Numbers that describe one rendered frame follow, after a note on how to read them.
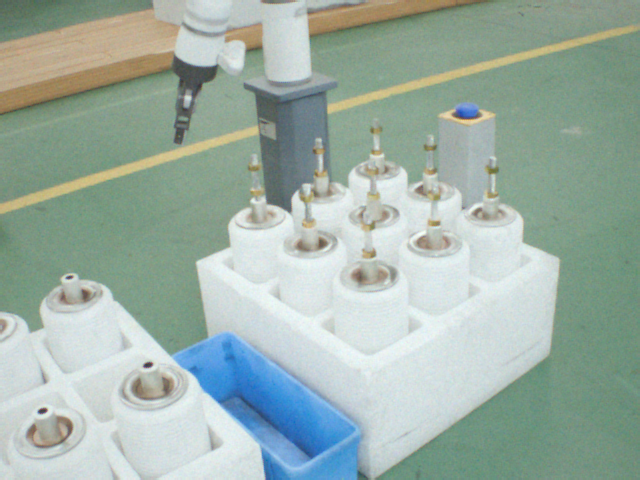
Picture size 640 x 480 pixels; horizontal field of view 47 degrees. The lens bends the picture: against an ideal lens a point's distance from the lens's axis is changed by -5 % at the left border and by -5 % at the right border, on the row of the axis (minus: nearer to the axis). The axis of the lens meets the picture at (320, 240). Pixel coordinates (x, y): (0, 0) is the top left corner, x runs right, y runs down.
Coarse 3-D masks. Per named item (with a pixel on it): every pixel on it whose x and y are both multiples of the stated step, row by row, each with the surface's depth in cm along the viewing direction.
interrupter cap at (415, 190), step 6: (438, 180) 120; (408, 186) 119; (414, 186) 119; (420, 186) 119; (438, 186) 119; (444, 186) 118; (450, 186) 118; (408, 192) 117; (414, 192) 117; (420, 192) 118; (444, 192) 117; (450, 192) 116; (414, 198) 115; (420, 198) 115; (426, 198) 115; (444, 198) 115; (450, 198) 115
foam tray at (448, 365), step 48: (240, 288) 110; (480, 288) 106; (528, 288) 108; (240, 336) 115; (288, 336) 103; (432, 336) 97; (480, 336) 104; (528, 336) 113; (336, 384) 97; (384, 384) 93; (432, 384) 100; (480, 384) 109; (384, 432) 97; (432, 432) 105
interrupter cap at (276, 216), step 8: (248, 208) 116; (272, 208) 115; (240, 216) 114; (248, 216) 114; (272, 216) 113; (280, 216) 113; (240, 224) 111; (248, 224) 111; (256, 224) 111; (264, 224) 111; (272, 224) 111
